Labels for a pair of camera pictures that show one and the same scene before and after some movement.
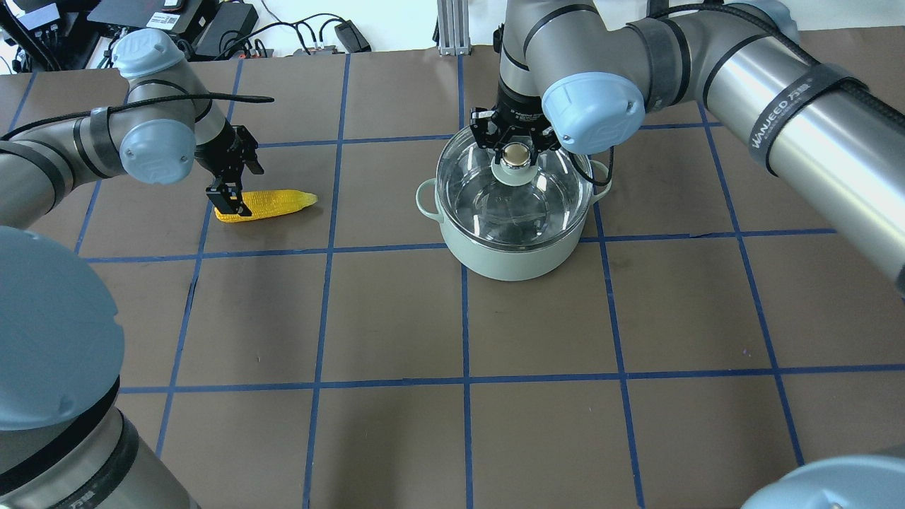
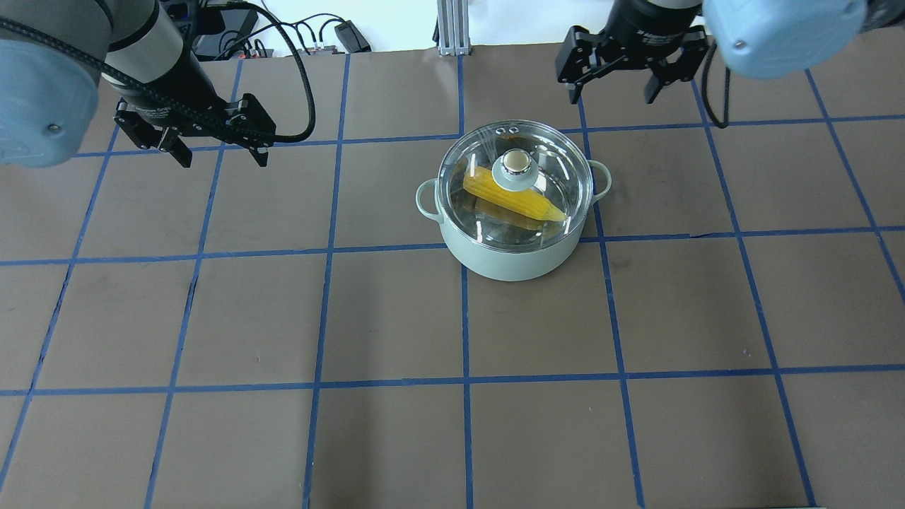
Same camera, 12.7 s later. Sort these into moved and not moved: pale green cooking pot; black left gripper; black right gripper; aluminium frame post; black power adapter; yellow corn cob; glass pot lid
Moved: black left gripper; yellow corn cob; black right gripper
Not moved: black power adapter; glass pot lid; aluminium frame post; pale green cooking pot
